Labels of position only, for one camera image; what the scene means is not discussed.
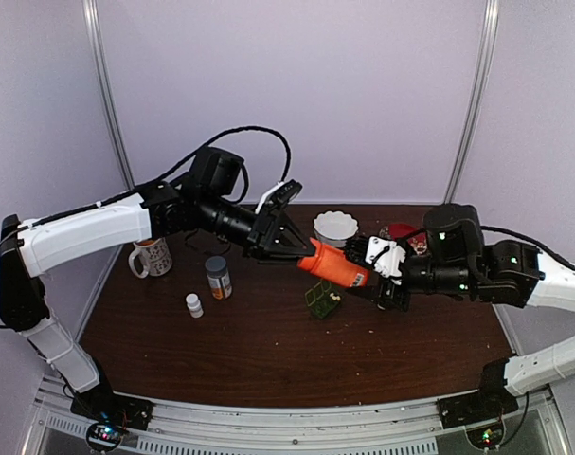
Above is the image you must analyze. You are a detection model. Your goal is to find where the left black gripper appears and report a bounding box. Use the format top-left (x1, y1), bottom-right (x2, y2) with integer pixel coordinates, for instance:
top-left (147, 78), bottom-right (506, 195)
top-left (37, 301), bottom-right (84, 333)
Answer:
top-left (199, 191), bottom-right (318, 265)

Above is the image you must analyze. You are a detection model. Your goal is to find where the orange pill bottle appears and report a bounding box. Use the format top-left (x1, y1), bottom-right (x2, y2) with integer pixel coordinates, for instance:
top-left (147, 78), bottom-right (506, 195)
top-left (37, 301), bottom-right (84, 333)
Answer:
top-left (297, 238), bottom-right (369, 288)

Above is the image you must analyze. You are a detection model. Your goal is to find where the green weekly pill organizer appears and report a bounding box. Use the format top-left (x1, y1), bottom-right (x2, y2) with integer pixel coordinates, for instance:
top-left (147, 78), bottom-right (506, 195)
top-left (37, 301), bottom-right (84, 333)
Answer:
top-left (305, 280), bottom-right (342, 320)

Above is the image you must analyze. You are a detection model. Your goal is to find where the grey lid pill bottle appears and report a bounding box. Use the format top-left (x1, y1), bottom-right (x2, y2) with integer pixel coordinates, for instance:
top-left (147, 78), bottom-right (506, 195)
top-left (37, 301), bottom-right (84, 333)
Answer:
top-left (205, 256), bottom-right (232, 300)

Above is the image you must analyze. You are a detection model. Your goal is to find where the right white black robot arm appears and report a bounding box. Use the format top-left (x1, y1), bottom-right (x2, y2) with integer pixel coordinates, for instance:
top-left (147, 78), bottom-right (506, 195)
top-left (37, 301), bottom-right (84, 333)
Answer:
top-left (344, 204), bottom-right (575, 419)

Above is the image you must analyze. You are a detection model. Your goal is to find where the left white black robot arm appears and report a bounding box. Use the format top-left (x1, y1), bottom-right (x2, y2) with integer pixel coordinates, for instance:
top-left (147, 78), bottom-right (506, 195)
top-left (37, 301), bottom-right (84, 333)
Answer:
top-left (0, 146), bottom-right (315, 421)

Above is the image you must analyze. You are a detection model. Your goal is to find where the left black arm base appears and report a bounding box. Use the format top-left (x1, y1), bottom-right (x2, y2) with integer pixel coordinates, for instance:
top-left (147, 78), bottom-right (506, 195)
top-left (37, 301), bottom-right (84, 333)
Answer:
top-left (69, 359), bottom-right (153, 454)

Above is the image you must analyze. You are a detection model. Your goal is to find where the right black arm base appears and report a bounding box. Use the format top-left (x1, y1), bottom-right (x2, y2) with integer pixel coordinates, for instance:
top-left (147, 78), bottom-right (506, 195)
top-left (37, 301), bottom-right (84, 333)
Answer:
top-left (437, 358), bottom-right (518, 452)

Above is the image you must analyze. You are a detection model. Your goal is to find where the white fluted ceramic bowl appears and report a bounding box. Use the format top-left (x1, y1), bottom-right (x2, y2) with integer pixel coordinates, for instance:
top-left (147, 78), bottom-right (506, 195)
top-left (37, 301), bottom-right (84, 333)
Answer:
top-left (314, 210), bottom-right (359, 248)

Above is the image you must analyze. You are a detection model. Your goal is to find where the red floral plate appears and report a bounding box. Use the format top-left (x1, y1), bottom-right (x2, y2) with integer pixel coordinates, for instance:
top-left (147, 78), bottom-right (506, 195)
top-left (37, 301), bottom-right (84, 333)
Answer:
top-left (378, 223), bottom-right (427, 255)

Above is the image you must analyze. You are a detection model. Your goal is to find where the small white pill bottle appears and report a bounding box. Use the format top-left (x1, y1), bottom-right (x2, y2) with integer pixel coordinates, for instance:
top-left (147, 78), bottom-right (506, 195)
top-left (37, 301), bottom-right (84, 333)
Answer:
top-left (185, 293), bottom-right (204, 319)

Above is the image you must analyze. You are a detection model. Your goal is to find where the paper cup with orange contents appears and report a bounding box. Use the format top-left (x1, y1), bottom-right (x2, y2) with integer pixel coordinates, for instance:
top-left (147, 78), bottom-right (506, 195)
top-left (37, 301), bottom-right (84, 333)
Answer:
top-left (128, 238), bottom-right (173, 279)

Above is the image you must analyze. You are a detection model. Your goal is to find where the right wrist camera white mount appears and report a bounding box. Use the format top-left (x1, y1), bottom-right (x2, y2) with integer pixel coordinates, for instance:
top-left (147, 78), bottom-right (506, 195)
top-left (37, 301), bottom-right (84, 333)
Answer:
top-left (364, 236), bottom-right (406, 285)

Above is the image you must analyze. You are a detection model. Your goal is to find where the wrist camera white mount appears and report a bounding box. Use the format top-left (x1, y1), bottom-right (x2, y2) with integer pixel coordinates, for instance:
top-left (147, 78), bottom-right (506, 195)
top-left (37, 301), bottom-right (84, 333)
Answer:
top-left (255, 179), bottom-right (302, 214)
top-left (364, 236), bottom-right (406, 285)

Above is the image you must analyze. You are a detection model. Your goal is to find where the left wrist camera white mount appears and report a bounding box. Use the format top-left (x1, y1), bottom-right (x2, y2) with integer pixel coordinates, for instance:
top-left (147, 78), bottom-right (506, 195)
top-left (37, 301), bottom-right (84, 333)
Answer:
top-left (255, 179), bottom-right (302, 214)

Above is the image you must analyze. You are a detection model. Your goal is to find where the front aluminium rail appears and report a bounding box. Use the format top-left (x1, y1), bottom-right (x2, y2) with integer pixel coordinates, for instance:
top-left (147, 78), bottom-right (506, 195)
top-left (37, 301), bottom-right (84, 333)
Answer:
top-left (18, 375), bottom-right (573, 454)

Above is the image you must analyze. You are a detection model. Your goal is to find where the right aluminium frame post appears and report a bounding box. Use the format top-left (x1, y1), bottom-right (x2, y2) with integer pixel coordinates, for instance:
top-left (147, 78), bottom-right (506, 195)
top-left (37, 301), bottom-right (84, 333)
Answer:
top-left (442, 0), bottom-right (500, 204)

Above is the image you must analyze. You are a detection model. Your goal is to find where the aluminium frame post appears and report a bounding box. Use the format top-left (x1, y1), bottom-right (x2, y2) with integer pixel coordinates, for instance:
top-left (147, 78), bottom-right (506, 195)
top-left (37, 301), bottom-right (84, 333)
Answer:
top-left (82, 0), bottom-right (135, 190)
top-left (442, 0), bottom-right (500, 204)

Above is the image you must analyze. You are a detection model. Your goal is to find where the left aluminium frame post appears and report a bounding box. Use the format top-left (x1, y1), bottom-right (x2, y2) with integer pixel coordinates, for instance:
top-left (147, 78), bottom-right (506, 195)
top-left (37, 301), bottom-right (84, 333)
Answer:
top-left (82, 0), bottom-right (135, 190)

